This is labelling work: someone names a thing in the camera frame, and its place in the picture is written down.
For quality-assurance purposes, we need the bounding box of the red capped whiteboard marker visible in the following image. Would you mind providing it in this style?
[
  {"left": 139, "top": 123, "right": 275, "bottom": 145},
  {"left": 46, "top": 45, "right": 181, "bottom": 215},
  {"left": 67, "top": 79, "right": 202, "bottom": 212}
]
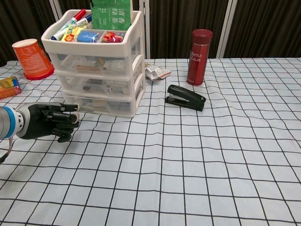
[{"left": 50, "top": 8, "right": 87, "bottom": 40}]

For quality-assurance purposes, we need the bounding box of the clear drawer with dice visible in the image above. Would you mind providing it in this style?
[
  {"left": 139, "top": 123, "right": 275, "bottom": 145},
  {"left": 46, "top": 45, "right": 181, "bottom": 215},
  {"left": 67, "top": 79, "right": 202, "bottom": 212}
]
[{"left": 57, "top": 74, "right": 142, "bottom": 98}]

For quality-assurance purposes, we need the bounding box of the checked white tablecloth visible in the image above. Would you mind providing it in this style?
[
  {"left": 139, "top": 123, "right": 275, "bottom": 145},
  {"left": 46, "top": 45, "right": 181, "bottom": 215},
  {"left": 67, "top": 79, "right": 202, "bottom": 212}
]
[{"left": 0, "top": 57, "right": 301, "bottom": 226}]

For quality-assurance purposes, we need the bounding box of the silver snack packet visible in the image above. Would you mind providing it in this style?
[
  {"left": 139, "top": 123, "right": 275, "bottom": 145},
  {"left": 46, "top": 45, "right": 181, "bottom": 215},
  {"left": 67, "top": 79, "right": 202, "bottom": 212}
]
[{"left": 144, "top": 64, "right": 172, "bottom": 81}]

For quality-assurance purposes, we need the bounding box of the orange printed carton box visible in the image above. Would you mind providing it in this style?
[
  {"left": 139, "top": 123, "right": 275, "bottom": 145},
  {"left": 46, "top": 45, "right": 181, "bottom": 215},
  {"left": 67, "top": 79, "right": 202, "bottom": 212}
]
[{"left": 0, "top": 76, "right": 22, "bottom": 100}]

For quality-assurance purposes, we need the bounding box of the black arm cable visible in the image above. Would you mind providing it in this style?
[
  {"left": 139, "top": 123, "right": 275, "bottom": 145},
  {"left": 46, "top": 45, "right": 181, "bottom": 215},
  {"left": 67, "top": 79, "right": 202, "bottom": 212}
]
[{"left": 0, "top": 137, "right": 15, "bottom": 164}]

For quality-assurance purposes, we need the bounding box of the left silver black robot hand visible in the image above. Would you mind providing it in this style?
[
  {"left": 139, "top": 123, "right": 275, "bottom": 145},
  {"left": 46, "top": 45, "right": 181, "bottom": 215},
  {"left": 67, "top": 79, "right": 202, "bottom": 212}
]
[{"left": 16, "top": 102, "right": 80, "bottom": 143}]

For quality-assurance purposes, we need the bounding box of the black folding screen partition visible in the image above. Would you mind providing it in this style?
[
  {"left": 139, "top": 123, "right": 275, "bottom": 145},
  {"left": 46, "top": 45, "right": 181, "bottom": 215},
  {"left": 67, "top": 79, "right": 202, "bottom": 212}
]
[{"left": 0, "top": 0, "right": 301, "bottom": 66}]

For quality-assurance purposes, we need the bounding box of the red thermos bottle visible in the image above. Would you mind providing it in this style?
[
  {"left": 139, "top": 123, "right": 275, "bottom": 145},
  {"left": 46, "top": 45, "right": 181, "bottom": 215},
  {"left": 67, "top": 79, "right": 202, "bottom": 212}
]
[{"left": 186, "top": 29, "right": 214, "bottom": 86}]

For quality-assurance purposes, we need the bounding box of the blue small packet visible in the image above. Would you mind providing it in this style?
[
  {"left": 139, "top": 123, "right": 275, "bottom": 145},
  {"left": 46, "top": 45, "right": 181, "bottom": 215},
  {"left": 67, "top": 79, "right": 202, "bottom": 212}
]
[{"left": 77, "top": 30, "right": 99, "bottom": 43}]

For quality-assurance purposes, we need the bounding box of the yellow lion candy pack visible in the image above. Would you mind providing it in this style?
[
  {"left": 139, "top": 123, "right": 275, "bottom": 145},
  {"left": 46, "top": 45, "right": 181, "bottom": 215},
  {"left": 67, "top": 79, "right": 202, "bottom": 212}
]
[{"left": 61, "top": 27, "right": 84, "bottom": 42}]

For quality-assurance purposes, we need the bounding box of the blue capped whiteboard marker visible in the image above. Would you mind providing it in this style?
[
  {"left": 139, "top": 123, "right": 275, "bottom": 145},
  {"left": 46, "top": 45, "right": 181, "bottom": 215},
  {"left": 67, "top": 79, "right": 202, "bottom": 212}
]
[{"left": 75, "top": 14, "right": 93, "bottom": 27}]

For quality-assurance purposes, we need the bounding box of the clear plastic bin with items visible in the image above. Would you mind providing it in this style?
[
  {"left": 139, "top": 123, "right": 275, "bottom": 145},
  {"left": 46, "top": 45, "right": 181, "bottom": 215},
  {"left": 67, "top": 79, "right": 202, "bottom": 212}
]
[{"left": 64, "top": 94, "right": 142, "bottom": 116}]

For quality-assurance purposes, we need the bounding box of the red small packet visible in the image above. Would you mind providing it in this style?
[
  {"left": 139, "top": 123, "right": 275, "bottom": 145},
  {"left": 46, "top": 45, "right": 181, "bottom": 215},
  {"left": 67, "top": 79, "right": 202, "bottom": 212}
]
[{"left": 103, "top": 32, "right": 125, "bottom": 44}]

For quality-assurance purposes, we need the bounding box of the clear drawer with brown stick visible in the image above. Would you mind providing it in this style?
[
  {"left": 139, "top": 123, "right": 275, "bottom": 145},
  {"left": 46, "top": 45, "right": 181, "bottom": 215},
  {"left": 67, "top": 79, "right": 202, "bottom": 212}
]
[{"left": 48, "top": 53, "right": 140, "bottom": 76}]

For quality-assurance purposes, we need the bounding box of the black stapler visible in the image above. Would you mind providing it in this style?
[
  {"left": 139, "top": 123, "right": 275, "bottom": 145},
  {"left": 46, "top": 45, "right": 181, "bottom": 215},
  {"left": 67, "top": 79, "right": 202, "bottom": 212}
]
[{"left": 164, "top": 85, "right": 207, "bottom": 112}]

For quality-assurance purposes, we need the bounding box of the green tea packet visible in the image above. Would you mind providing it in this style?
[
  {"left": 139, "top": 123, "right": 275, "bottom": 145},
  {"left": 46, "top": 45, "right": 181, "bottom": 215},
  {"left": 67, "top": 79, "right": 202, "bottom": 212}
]
[{"left": 90, "top": 0, "right": 132, "bottom": 31}]

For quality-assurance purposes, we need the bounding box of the white plastic drawer organizer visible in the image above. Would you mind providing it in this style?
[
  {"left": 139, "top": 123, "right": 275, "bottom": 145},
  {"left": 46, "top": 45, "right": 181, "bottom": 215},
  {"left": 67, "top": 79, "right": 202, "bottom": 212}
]
[{"left": 41, "top": 9, "right": 146, "bottom": 118}]

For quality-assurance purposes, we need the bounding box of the orange paper cup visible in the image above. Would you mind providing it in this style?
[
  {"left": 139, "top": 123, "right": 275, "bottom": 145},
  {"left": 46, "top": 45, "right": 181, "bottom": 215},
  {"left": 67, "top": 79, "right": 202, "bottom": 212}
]
[{"left": 12, "top": 38, "right": 55, "bottom": 81}]

